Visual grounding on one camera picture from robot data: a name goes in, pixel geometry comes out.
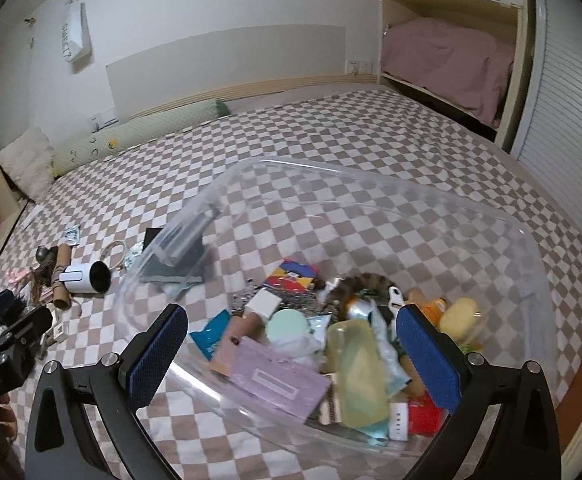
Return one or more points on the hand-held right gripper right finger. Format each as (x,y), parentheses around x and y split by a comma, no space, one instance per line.
(428,355)

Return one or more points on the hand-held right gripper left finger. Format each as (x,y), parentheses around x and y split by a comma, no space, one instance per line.
(156,355)

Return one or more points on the purple booklet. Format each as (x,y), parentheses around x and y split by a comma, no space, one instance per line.
(276,380)

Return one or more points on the clear plastic bag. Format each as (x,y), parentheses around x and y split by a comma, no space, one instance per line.
(371,220)

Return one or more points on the small printed box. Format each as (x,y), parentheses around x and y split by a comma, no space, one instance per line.
(58,332)

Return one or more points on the pink stand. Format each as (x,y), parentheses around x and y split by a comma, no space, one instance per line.
(16,275)

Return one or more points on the orange plush toy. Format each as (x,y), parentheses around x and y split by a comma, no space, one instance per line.
(433,310)

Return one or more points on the yellow plush toy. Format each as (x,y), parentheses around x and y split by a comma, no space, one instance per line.
(458,317)

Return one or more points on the cardboard tube with twine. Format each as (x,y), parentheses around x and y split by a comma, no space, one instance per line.
(61,280)

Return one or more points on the red packet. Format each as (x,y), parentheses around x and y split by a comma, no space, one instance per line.
(423,412)

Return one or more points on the blue packet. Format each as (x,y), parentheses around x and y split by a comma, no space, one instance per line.
(211,335)

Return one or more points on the yellow translucent pouch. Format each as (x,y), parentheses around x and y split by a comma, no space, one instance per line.
(358,375)

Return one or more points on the white cylinder device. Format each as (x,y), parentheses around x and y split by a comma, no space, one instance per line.
(88,277)

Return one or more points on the small sachet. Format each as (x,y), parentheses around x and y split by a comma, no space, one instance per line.
(72,234)

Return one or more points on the brown fur tail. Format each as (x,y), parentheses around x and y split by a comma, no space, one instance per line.
(361,282)

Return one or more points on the black and white box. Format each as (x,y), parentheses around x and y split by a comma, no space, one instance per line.
(176,255)

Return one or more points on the floral pouch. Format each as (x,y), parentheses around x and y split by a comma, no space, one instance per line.
(133,255)

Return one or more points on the white square box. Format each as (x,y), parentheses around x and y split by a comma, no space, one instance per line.
(263,305)

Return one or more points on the round green tin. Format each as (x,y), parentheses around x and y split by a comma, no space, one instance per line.
(286,325)

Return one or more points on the fluffy beige cushion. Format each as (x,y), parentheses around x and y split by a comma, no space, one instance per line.
(28,162)

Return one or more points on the colourful packet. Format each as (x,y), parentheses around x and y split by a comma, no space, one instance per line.
(291,275)

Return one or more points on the green bolster pillow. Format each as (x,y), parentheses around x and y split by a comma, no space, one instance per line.
(141,132)

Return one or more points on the checkered bed sheet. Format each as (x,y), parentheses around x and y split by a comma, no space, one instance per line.
(371,135)

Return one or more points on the white slatted closet door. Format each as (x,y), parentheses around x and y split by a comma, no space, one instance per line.
(566,110)

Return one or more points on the pink bedding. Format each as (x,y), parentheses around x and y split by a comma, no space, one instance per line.
(446,65)

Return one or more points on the white wall socket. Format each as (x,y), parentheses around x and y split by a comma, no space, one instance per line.
(102,121)
(358,66)

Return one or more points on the wooden headboard rail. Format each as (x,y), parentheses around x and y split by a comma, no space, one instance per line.
(271,87)

